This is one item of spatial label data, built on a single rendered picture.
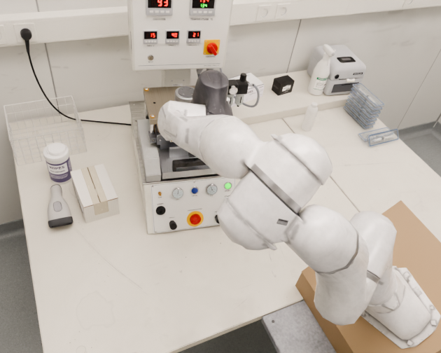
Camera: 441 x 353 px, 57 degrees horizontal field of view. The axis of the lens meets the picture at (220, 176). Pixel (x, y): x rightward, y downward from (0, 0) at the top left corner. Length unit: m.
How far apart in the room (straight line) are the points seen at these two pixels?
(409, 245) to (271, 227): 0.69
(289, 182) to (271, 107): 1.38
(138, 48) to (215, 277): 0.80
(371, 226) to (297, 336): 0.54
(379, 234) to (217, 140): 0.41
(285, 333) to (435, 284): 0.44
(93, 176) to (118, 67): 0.58
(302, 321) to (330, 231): 0.73
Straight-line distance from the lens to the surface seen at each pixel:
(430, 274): 1.26
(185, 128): 0.82
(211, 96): 1.00
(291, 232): 0.68
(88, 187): 1.49
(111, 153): 1.74
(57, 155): 1.55
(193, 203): 1.42
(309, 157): 0.65
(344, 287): 0.84
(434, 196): 1.95
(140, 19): 1.38
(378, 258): 0.91
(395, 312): 1.16
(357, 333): 1.27
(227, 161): 0.68
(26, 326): 2.20
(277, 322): 1.34
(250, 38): 2.08
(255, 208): 0.65
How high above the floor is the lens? 1.93
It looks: 45 degrees down
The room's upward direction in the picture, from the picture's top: 10 degrees clockwise
